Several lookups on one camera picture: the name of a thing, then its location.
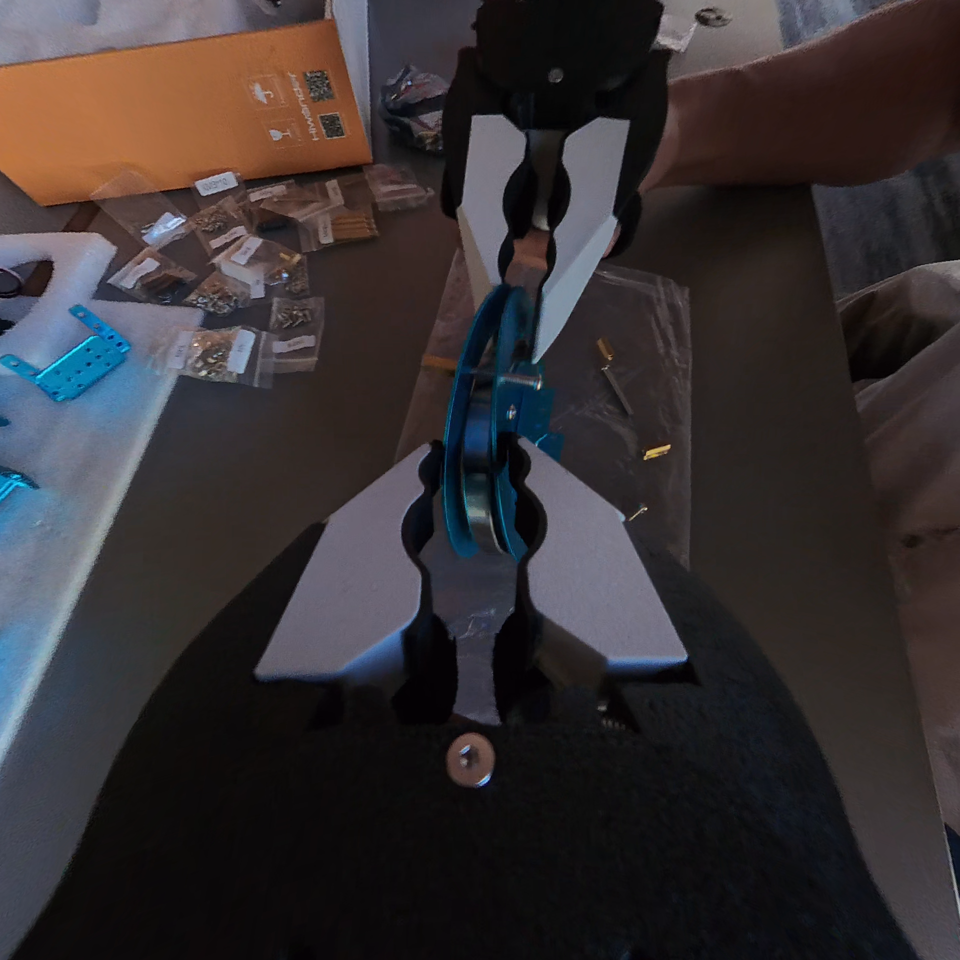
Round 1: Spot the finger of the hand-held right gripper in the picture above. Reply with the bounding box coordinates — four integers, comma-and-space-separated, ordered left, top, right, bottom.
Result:
457, 112, 538, 286
531, 116, 631, 363

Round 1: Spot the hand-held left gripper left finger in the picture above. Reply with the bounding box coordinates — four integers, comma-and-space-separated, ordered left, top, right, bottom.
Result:
255, 441, 460, 723

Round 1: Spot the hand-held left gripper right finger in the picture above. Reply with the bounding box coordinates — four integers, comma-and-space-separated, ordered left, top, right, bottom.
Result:
493, 433, 689, 723

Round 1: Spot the blue metal disc assembly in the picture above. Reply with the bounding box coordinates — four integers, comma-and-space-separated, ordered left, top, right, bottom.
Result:
441, 283, 565, 561

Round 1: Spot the person's right forearm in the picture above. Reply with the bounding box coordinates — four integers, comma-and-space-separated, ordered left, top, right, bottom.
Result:
641, 0, 960, 194

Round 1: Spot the grey desk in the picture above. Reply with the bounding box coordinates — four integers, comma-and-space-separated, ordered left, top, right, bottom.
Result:
0, 0, 957, 960

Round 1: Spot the crumpled dark wrapper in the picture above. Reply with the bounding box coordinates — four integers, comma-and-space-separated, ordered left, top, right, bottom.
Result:
381, 64, 453, 154

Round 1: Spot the clear plastic bag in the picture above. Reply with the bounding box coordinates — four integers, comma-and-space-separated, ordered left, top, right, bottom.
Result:
423, 251, 693, 567

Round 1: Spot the pile of small screw bags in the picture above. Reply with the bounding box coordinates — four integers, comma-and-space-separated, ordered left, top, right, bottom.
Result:
91, 163, 440, 391

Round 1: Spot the white foam tray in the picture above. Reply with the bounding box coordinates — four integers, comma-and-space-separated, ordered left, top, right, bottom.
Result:
0, 231, 205, 762

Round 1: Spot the orange cardboard box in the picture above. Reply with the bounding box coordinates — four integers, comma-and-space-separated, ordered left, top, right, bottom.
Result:
0, 18, 375, 208

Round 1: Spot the person's beige trouser leg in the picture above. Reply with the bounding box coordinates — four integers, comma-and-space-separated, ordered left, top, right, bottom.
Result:
834, 258, 960, 817

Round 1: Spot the blue metal u bracket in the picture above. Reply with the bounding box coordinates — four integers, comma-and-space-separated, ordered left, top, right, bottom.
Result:
0, 303, 130, 403

